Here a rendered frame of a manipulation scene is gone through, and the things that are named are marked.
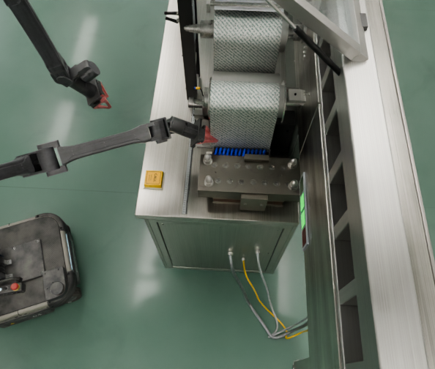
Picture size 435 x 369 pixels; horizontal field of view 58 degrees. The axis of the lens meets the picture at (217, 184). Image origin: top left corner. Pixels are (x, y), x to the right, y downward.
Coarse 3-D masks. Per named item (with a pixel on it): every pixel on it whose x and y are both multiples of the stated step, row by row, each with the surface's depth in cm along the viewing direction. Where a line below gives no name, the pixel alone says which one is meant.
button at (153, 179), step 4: (148, 172) 163; (152, 172) 163; (156, 172) 163; (160, 172) 163; (148, 176) 162; (152, 176) 162; (156, 176) 162; (160, 176) 162; (148, 180) 162; (152, 180) 162; (156, 180) 162; (160, 180) 162; (144, 184) 161; (148, 184) 161; (152, 184) 161; (156, 184) 161; (160, 184) 161
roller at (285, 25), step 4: (284, 12) 138; (288, 16) 137; (284, 20) 136; (284, 24) 136; (288, 24) 136; (284, 28) 136; (284, 32) 137; (284, 36) 137; (280, 40) 138; (284, 40) 138; (280, 44) 139; (284, 44) 139; (280, 48) 141; (284, 48) 141
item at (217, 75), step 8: (216, 72) 148; (224, 72) 148; (232, 72) 148; (240, 72) 148; (248, 72) 148; (256, 72) 149; (264, 72) 149; (216, 80) 146; (224, 80) 146; (232, 80) 146; (240, 80) 146; (248, 80) 146; (256, 80) 146; (264, 80) 146; (272, 80) 146
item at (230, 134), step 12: (216, 132) 147; (228, 132) 147; (240, 132) 147; (252, 132) 146; (264, 132) 146; (216, 144) 155; (228, 144) 155; (240, 144) 154; (252, 144) 154; (264, 144) 153
